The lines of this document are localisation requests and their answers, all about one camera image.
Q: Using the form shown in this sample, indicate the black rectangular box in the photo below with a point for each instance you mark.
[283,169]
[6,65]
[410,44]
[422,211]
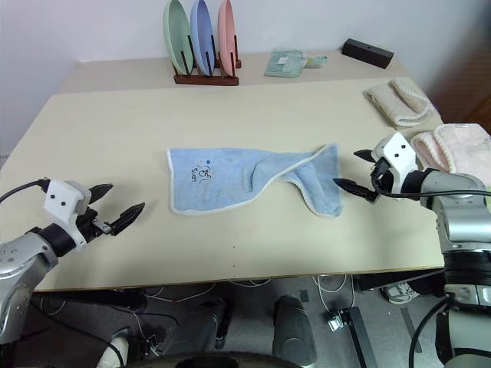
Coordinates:
[368,53]

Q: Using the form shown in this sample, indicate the blue plate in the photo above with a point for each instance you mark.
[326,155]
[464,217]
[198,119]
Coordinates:
[201,34]

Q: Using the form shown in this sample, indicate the folded green cloth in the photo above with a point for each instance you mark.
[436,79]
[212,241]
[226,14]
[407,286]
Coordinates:
[285,63]

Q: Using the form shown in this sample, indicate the dark rounded grey shape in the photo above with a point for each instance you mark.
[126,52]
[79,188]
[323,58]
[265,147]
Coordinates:
[291,329]
[209,326]

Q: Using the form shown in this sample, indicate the green plate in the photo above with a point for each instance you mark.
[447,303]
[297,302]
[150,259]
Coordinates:
[176,34]

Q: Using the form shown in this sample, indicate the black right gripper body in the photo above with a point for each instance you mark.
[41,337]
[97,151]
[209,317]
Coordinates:
[381,172]

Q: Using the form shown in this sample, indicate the black metal table leg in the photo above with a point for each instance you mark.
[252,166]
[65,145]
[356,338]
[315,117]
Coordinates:
[360,337]

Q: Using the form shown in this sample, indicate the folded beige towel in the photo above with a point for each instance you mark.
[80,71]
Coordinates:
[399,101]

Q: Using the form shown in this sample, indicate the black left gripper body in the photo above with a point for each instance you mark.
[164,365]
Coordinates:
[91,226]

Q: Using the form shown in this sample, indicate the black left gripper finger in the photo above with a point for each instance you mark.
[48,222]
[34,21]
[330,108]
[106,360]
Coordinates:
[100,191]
[128,216]

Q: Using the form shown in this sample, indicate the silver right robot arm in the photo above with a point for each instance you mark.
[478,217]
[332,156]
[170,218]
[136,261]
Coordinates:
[456,207]

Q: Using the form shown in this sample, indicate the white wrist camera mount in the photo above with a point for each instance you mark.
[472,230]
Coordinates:
[399,153]
[61,199]

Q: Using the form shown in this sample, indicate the folded pink towel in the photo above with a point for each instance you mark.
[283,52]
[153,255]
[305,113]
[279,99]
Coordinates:
[456,149]

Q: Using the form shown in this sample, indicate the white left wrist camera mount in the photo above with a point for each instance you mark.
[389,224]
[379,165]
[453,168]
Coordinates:
[61,199]

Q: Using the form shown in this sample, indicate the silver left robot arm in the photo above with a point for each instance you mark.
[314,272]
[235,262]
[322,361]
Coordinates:
[23,253]

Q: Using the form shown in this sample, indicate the pink plate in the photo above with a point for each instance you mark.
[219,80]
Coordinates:
[225,34]

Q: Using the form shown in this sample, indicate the light blue embroidered towel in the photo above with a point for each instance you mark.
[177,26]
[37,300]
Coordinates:
[230,180]

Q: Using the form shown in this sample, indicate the dark wooden plate rack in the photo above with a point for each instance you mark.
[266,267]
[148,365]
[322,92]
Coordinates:
[207,79]

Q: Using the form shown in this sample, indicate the white sneaker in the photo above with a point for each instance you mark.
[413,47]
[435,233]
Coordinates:
[399,293]
[115,352]

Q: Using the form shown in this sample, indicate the small grey plug adapter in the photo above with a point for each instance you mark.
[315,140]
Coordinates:
[334,322]

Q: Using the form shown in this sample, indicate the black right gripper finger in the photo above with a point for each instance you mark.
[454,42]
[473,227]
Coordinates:
[366,156]
[354,187]

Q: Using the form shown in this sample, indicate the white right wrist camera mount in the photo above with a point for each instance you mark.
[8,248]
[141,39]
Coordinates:
[399,153]

